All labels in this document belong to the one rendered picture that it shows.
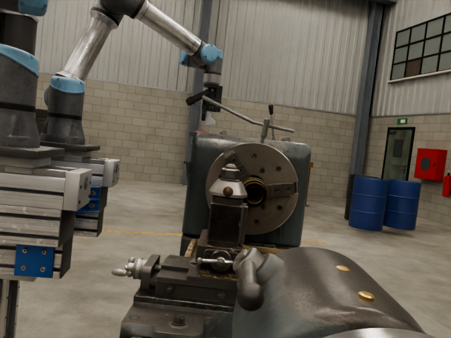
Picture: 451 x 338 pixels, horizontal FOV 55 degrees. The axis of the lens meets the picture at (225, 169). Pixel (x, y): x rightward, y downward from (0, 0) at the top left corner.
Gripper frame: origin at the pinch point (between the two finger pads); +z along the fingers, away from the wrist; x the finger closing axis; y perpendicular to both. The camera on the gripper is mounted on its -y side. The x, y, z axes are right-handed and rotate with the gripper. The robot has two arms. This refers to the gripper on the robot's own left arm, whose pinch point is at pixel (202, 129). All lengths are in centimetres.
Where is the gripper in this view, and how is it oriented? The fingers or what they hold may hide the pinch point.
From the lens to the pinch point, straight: 196.5
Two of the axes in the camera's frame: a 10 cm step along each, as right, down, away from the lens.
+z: -1.1, 9.9, 0.6
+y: 9.9, 1.1, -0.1
